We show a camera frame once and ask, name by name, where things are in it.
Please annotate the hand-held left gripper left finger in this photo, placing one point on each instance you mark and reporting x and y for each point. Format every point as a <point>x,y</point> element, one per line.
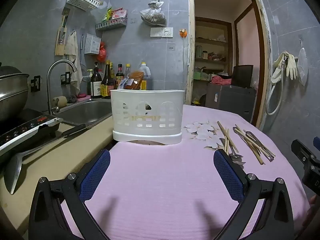
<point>96,175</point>

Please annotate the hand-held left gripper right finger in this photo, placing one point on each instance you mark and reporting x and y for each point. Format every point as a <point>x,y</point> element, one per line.
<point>227,175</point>

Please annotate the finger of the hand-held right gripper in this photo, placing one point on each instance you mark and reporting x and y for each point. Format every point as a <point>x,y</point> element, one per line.
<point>301,151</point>
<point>317,143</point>

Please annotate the metal spoon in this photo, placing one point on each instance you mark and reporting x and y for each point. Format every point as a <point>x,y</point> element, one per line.
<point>239,162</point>
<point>236,155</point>

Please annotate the white plastic utensil basket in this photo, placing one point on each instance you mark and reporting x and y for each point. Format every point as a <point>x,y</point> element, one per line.
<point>147,97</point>

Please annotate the person's right hand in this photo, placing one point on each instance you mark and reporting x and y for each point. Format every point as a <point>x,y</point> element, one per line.
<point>313,210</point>

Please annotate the stainless steel sink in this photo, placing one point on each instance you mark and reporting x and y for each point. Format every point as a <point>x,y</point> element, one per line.
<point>85,111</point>

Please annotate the pink flower print tablecloth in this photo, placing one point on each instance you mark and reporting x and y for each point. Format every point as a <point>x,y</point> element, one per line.
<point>162,180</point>

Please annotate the pink soap dish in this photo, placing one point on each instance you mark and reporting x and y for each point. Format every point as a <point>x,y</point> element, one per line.
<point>83,98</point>

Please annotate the steel wool scrubber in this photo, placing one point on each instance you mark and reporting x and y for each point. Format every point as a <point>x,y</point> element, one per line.
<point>72,98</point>

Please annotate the hanging clear plastic bag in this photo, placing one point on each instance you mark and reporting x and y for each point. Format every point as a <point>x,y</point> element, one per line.
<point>302,65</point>

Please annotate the cream rubber gloves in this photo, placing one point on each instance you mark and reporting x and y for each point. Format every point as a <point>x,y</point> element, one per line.
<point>291,67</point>

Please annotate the beige loofah sponge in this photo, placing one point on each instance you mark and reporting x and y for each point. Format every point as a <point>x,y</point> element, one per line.
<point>60,101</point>

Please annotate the black induction cooker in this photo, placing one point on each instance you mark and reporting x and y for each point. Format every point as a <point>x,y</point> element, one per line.
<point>22,127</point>

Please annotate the dark bottle with pump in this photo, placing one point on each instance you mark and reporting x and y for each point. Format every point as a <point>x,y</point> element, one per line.
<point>96,85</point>

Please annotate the large dark soy sauce bottle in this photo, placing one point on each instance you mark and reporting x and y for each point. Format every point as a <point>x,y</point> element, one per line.
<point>107,85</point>

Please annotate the red pink cloth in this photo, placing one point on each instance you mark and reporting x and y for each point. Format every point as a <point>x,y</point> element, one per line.
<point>221,80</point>

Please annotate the black chair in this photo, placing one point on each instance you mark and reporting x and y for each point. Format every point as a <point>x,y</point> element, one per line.
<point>242,76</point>

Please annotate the white blue food packet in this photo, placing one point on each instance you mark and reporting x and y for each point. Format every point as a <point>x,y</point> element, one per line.
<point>124,83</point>

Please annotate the orange brown food bag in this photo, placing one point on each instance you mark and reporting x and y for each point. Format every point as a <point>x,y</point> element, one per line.
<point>135,80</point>

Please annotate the dark bottle red cap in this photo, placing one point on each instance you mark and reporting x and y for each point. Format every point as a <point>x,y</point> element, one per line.
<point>119,73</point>

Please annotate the curved steel faucet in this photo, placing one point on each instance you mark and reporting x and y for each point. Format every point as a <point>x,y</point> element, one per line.
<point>50,80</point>

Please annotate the clear bottle yellow cap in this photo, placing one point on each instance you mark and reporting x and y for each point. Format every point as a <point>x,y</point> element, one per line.
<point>127,71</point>

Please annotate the plastic jug yellow cap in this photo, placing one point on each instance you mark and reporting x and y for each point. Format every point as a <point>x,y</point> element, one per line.
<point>145,73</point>

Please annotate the steel wok with lid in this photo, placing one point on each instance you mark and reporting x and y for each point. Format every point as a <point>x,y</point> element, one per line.
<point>12,92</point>

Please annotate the red plastic bag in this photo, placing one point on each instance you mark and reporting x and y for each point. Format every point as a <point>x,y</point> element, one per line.
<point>101,53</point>

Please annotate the hanging beige towel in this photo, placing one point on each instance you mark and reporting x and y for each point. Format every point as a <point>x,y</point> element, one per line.
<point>72,50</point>

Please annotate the hanging wooden cutting board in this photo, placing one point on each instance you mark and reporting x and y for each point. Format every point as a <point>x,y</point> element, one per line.
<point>60,47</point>

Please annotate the wooden storage shelf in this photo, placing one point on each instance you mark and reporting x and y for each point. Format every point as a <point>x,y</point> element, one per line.
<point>212,40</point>

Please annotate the green snack packet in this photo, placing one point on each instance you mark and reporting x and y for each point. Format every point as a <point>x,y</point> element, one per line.
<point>107,15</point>

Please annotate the red snack packet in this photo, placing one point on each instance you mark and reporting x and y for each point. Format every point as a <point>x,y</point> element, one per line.
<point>119,14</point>

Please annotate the hanging clear bag dried goods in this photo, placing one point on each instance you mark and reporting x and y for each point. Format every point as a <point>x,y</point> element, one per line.
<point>153,16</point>

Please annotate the wooden door frame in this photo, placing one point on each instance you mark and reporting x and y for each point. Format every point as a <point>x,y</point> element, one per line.
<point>190,55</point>

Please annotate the white wall caddy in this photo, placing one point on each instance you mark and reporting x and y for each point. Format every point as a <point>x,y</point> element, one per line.
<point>93,43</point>

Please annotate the orange wall hook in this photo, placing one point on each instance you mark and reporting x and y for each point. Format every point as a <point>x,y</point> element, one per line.
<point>183,33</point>

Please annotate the grey wall shelf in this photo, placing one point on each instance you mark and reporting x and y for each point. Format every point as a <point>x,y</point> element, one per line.
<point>111,25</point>

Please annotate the white wall switch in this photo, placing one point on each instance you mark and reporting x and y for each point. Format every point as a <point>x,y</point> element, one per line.
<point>156,32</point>

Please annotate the white wall socket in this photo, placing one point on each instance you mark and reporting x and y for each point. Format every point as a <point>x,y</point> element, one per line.
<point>167,32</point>

